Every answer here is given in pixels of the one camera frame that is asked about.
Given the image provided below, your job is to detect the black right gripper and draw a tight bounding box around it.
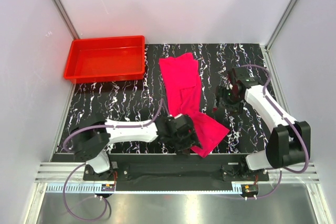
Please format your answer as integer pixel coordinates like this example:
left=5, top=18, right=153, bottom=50
left=212, top=86, right=244, bottom=117

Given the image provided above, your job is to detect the pink t shirt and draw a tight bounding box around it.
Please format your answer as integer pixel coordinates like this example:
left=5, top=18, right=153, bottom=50
left=159, top=52, right=229, bottom=158

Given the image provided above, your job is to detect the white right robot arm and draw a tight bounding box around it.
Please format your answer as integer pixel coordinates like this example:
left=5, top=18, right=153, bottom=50
left=214, top=65, right=311, bottom=180

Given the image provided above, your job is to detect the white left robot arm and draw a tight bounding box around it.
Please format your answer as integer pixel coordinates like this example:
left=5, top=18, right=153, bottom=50
left=68, top=114, right=203, bottom=180

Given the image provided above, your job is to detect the right orange connector board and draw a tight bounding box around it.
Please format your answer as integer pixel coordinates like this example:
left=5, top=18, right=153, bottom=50
left=244, top=184, right=259, bottom=193

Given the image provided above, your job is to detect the orange connector board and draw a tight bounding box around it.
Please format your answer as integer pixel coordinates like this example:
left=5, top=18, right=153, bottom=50
left=101, top=184, right=115, bottom=192
left=244, top=184, right=259, bottom=193

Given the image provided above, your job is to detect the black marbled table mat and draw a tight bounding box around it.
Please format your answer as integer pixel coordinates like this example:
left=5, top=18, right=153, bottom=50
left=56, top=42, right=293, bottom=154

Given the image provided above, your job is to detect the left orange connector board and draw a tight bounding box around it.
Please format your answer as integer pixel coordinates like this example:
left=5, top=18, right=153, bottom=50
left=101, top=184, right=115, bottom=192

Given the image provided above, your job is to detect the red plastic bin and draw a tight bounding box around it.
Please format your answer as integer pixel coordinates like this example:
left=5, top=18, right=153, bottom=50
left=64, top=36, right=145, bottom=84

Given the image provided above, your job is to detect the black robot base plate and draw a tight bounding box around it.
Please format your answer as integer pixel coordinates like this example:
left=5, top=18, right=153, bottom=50
left=83, top=154, right=269, bottom=192

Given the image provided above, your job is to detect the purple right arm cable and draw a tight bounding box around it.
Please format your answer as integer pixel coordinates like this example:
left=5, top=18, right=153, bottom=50
left=236, top=64, right=310, bottom=200

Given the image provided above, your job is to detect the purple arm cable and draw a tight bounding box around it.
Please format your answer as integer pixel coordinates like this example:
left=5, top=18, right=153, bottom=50
left=236, top=64, right=310, bottom=200
left=62, top=98, right=175, bottom=221

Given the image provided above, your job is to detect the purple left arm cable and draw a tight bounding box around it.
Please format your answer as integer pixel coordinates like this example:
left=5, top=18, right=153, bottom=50
left=62, top=98, right=175, bottom=221

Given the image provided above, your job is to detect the white slotted cable duct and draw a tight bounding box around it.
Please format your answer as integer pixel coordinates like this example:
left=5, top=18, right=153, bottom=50
left=46, top=183, right=244, bottom=195

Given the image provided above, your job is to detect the aluminium frame rail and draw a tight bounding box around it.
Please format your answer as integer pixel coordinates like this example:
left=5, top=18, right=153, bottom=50
left=35, top=162, right=319, bottom=184

